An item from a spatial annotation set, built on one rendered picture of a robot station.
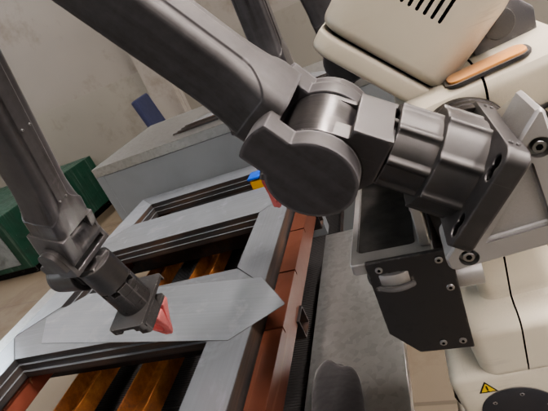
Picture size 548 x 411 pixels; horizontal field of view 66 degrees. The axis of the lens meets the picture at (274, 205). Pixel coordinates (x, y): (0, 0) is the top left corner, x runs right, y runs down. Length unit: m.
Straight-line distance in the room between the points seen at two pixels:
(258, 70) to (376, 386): 0.68
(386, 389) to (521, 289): 0.34
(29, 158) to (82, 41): 4.90
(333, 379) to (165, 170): 1.19
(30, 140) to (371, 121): 0.37
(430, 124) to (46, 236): 0.49
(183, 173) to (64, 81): 4.06
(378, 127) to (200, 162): 1.43
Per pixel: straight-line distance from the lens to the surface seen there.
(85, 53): 5.44
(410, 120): 0.34
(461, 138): 0.34
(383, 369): 0.90
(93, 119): 5.65
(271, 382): 0.76
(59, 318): 1.29
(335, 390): 0.86
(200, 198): 1.65
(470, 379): 0.71
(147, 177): 1.86
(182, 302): 1.00
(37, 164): 0.55
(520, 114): 0.36
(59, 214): 0.59
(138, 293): 0.70
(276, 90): 0.33
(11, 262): 4.92
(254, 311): 0.84
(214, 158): 1.70
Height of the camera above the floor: 1.35
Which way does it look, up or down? 24 degrees down
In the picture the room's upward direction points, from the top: 24 degrees counter-clockwise
